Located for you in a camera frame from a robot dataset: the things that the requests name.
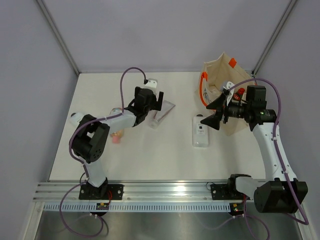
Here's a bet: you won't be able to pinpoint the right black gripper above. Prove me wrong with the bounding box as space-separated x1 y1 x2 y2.
201 92 251 130

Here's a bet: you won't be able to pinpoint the green bottle red cap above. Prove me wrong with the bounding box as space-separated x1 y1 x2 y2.
233 88 245 102

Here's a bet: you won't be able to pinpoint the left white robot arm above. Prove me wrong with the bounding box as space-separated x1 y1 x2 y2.
69 86 164 201

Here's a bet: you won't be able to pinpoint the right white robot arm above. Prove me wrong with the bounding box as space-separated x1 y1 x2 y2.
201 82 308 214

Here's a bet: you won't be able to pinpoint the clear squeeze tube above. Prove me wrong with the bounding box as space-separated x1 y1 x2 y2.
149 100 176 129

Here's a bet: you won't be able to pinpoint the white rectangular bottle black cap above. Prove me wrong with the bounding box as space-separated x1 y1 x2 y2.
192 114 209 148

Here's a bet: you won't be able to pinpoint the peach bottle pink cap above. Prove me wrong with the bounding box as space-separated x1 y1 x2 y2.
109 107 126 144

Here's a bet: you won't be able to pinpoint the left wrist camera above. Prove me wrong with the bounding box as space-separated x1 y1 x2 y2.
143 78 158 91

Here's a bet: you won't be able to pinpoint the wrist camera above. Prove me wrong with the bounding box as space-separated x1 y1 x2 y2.
220 81 235 106
143 78 158 91

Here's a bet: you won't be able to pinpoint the canvas tote bag orange handles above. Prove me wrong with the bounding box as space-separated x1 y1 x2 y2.
194 51 261 137

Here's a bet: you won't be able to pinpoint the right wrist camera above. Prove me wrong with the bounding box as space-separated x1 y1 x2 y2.
220 81 235 106

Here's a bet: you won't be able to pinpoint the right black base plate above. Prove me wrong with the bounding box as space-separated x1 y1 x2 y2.
210 183 259 201

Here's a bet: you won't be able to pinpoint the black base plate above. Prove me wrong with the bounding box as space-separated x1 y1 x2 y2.
210 183 259 201
78 183 124 201

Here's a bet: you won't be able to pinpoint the aluminium mounting rail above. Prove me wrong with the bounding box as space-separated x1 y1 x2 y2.
31 180 305 203

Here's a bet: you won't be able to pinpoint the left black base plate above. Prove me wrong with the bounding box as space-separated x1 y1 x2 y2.
78 183 124 201

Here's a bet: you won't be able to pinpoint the white slotted cable duct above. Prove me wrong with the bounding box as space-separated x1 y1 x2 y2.
43 202 231 213

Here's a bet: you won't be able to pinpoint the right aluminium frame post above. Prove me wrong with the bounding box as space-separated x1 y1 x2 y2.
251 0 299 77

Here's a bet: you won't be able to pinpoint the aluminium frame post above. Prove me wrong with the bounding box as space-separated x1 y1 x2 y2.
34 0 81 77
251 0 299 77

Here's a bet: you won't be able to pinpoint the left aluminium frame post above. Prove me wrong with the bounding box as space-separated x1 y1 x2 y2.
34 0 81 77

